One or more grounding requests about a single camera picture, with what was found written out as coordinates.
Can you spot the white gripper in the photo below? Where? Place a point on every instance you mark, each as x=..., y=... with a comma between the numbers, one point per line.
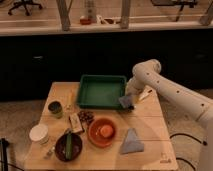
x=134, y=87

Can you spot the blue-grey sponge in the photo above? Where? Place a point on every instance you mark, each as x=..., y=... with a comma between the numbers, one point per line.
x=126, y=102

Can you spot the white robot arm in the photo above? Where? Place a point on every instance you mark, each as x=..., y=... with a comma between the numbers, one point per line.
x=198, y=106

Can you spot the green plastic tray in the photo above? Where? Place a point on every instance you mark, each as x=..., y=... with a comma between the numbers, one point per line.
x=101, y=91

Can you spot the orange fruit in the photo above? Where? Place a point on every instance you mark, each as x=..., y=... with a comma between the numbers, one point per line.
x=106, y=131

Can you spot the blue triangular cloth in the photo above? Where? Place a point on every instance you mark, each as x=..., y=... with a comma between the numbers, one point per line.
x=131, y=143

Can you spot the orange bowl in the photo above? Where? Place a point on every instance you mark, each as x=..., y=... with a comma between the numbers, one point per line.
x=94, y=135

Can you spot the small cardboard box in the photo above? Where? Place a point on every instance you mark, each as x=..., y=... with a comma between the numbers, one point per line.
x=75, y=123

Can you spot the wooden stick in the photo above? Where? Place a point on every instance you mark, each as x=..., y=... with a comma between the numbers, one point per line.
x=69, y=101

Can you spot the green cucumber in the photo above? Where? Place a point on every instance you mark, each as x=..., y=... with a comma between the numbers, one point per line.
x=68, y=148

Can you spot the dark green cup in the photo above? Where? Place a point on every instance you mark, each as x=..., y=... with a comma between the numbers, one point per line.
x=55, y=108

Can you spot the dark brown bowl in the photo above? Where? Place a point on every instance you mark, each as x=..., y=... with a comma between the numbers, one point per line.
x=61, y=145

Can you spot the red object on shelf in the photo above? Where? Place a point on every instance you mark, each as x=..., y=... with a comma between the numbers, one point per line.
x=85, y=21

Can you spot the silver spoon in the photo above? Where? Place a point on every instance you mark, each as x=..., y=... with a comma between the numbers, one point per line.
x=51, y=150

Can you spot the white paper cup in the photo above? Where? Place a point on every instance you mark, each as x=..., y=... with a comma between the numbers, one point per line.
x=39, y=134

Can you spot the black stand at left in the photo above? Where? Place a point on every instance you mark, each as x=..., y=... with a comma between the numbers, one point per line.
x=3, y=154

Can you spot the black office chair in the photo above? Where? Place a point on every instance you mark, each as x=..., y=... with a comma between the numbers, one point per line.
x=24, y=3

